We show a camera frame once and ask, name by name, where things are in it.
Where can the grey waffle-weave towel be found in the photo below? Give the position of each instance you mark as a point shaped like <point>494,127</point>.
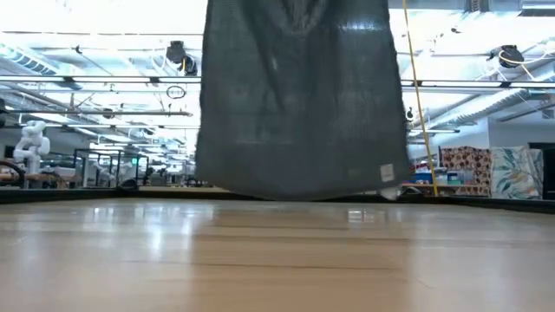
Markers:
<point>299,108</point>

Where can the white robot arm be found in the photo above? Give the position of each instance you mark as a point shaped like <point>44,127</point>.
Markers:
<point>31,143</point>

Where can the blue bin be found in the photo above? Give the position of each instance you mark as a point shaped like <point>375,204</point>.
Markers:
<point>420,177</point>

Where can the brown floral cloth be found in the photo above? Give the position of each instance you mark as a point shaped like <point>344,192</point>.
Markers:
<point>466,167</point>

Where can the leaf-pattern cloth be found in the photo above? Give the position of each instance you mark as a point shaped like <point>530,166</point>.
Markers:
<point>516,171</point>

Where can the dark cabinet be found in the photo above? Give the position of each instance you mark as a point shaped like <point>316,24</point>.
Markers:
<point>547,169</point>

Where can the horizontal ceiling rail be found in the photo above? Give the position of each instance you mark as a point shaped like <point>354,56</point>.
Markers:
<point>108,79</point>

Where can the black frame workstation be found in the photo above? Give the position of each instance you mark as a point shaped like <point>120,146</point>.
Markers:
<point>74,167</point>

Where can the black metal table frame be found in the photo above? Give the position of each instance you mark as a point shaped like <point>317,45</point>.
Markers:
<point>65,195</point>

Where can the silver ribbed air duct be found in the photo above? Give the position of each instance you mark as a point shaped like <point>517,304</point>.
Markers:
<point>490,106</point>

